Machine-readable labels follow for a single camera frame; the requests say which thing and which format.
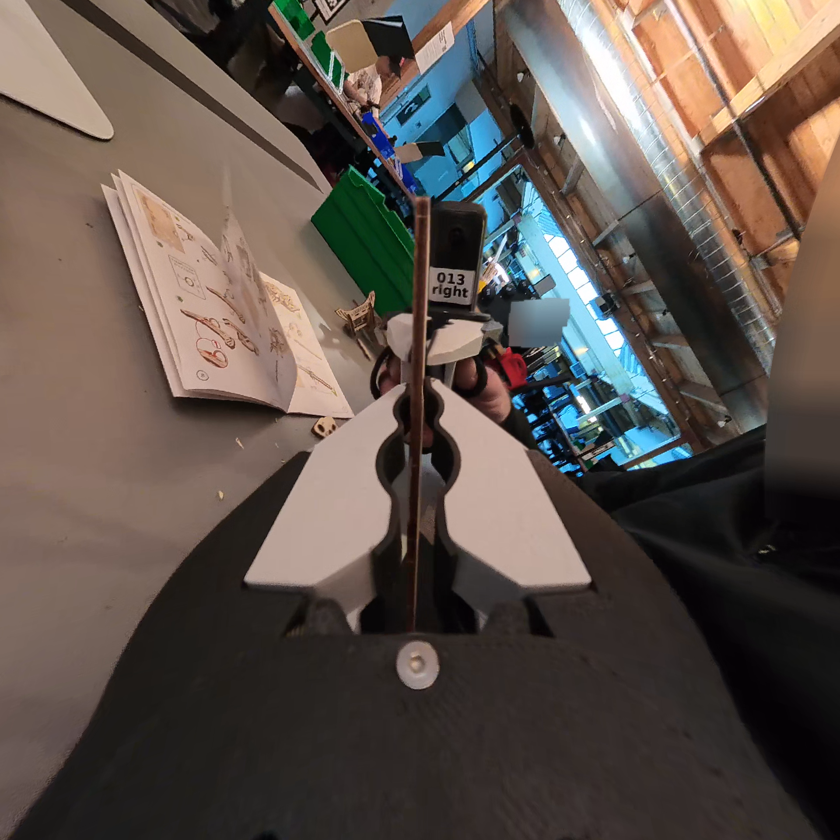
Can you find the red fabric chair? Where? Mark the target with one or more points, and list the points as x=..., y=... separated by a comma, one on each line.
x=513, y=367

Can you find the person's black clothing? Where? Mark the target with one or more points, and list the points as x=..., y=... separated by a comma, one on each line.
x=709, y=623

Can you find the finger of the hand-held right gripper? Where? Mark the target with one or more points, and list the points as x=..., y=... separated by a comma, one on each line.
x=453, y=344
x=400, y=338

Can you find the small wooden model assembly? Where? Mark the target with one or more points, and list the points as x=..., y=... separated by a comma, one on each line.
x=358, y=318

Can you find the laser-cut plywood parts sheet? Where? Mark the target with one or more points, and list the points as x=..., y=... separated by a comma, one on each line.
x=418, y=262

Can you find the person's right hand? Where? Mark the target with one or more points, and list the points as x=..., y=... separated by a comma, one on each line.
x=495, y=400

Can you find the small rounded wooden part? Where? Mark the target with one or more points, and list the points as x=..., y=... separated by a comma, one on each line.
x=324, y=427

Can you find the tilted display board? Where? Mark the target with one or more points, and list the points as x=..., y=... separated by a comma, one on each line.
x=367, y=43

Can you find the green plastic bin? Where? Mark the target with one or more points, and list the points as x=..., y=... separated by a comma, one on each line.
x=361, y=236

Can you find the silver ventilation duct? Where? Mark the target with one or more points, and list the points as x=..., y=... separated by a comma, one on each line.
x=623, y=131

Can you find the white metal stand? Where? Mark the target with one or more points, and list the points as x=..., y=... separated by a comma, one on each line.
x=39, y=72

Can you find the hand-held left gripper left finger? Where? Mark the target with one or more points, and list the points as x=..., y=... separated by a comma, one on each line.
x=315, y=518

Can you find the white instruction booklet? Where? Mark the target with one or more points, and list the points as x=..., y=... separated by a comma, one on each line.
x=197, y=282

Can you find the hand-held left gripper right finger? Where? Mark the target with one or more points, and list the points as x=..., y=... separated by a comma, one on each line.
x=505, y=512

